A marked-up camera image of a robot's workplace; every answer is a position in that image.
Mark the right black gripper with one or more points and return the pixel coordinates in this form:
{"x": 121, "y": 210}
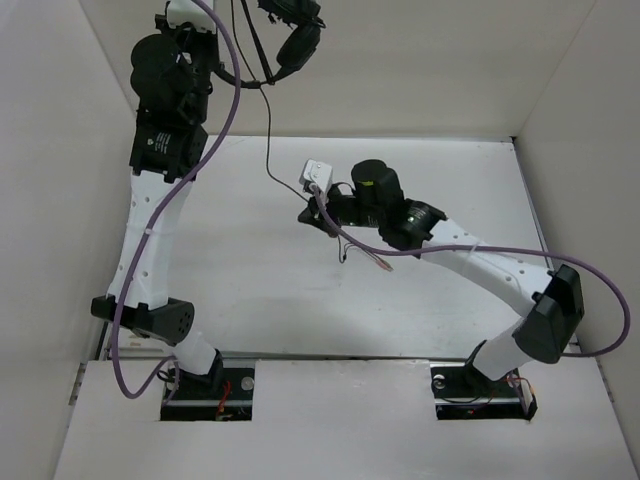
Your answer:
{"x": 314, "y": 214}

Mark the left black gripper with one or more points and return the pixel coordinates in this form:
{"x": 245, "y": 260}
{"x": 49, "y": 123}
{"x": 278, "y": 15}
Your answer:
{"x": 208, "y": 37}

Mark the black headphones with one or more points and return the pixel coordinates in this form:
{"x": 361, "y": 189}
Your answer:
{"x": 303, "y": 17}

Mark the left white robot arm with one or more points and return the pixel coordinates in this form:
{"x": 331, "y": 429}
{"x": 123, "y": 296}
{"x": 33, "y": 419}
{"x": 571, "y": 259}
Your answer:
{"x": 172, "y": 78}

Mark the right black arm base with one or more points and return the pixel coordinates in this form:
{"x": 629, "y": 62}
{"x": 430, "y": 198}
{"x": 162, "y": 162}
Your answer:
{"x": 459, "y": 396}

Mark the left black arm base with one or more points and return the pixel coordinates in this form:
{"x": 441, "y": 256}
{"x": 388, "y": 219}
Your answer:
{"x": 194, "y": 401}

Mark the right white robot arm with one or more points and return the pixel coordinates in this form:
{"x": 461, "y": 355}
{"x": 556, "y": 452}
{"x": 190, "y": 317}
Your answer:
{"x": 549, "y": 303}

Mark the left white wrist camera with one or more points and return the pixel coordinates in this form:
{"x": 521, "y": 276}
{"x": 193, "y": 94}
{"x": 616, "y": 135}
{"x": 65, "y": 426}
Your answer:
{"x": 179, "y": 12}

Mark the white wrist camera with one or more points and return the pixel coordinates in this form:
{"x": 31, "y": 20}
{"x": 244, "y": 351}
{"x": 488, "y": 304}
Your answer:
{"x": 316, "y": 173}
{"x": 179, "y": 12}

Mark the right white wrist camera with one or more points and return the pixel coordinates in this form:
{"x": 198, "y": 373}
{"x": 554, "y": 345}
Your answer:
{"x": 316, "y": 173}

